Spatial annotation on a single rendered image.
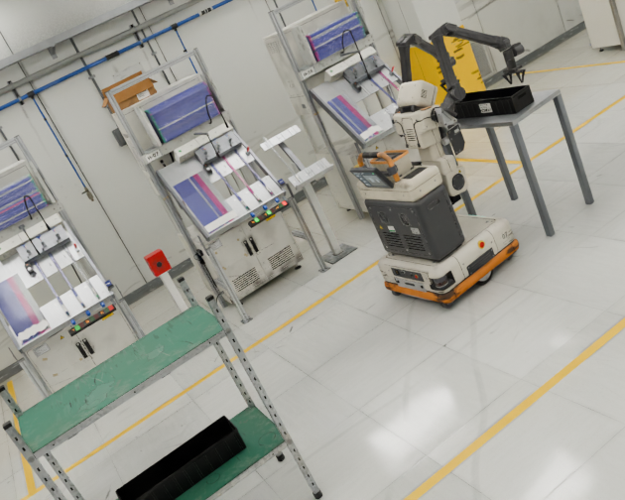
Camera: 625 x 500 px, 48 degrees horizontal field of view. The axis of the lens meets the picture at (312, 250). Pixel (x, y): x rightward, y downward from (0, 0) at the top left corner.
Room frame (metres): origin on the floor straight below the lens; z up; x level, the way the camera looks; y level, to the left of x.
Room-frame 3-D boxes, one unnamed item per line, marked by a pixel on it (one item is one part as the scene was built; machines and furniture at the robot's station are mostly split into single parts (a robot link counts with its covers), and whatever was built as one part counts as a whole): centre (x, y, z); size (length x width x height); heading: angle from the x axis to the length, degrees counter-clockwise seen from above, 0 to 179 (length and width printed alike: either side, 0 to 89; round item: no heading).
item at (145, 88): (5.75, 0.64, 1.82); 0.68 x 0.30 x 0.20; 110
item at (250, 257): (5.61, 0.53, 0.31); 0.70 x 0.65 x 0.62; 110
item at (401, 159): (4.04, -0.65, 0.87); 0.23 x 0.15 x 0.11; 24
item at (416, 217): (4.04, -0.67, 0.59); 0.55 x 0.34 x 0.83; 24
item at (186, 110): (5.51, 0.44, 1.52); 0.51 x 0.13 x 0.27; 110
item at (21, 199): (5.14, 1.91, 0.95); 1.35 x 0.82 x 1.90; 20
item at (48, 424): (2.72, 0.94, 0.55); 0.91 x 0.46 x 1.10; 110
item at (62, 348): (4.95, 1.82, 0.66); 1.01 x 0.73 x 1.31; 20
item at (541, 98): (4.40, -1.46, 0.40); 0.70 x 0.45 x 0.80; 24
